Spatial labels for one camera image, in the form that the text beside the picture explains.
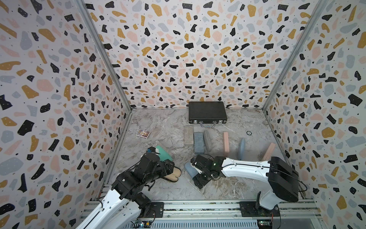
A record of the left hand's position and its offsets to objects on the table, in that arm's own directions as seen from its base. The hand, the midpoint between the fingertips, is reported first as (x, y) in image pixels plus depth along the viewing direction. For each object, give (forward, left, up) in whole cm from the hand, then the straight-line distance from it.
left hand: (171, 166), depth 72 cm
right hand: (-3, -14, -14) cm, 20 cm away
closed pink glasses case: (+11, -58, -10) cm, 60 cm away
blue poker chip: (+32, -54, -17) cm, 65 cm away
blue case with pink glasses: (+4, -10, -14) cm, 17 cm away
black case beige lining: (0, 0, -16) cm, 16 cm away
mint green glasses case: (+14, +8, -15) cm, 22 cm away
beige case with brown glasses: (+21, -21, -11) cm, 32 cm away
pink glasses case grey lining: (+19, -33, -11) cm, 40 cm away
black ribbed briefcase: (+49, -23, -13) cm, 56 cm away
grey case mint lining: (+22, -16, -14) cm, 30 cm away
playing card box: (+31, +24, -15) cm, 42 cm away
